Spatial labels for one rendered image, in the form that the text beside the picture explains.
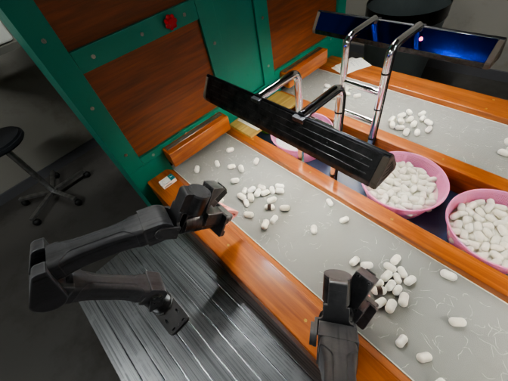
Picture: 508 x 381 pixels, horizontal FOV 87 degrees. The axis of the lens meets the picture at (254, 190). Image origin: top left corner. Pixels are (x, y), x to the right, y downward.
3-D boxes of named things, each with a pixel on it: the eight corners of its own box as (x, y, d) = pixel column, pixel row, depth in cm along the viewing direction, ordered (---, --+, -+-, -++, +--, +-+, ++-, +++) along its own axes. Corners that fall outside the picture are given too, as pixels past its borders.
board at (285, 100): (251, 138, 117) (250, 136, 116) (229, 126, 125) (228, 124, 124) (301, 101, 128) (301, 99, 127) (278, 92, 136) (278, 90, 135)
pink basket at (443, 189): (435, 237, 85) (447, 221, 78) (349, 215, 95) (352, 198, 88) (441, 178, 99) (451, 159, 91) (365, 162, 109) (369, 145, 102)
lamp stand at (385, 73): (370, 159, 110) (398, 46, 76) (330, 140, 121) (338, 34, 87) (396, 135, 116) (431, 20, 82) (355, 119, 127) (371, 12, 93)
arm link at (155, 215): (162, 197, 65) (5, 249, 52) (174, 222, 59) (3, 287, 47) (170, 230, 73) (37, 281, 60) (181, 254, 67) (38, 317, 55)
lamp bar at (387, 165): (375, 191, 56) (382, 167, 50) (203, 100, 90) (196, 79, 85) (395, 169, 59) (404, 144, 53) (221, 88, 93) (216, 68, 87)
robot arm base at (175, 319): (145, 267, 86) (126, 283, 84) (181, 310, 76) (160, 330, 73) (156, 277, 93) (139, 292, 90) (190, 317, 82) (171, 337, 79)
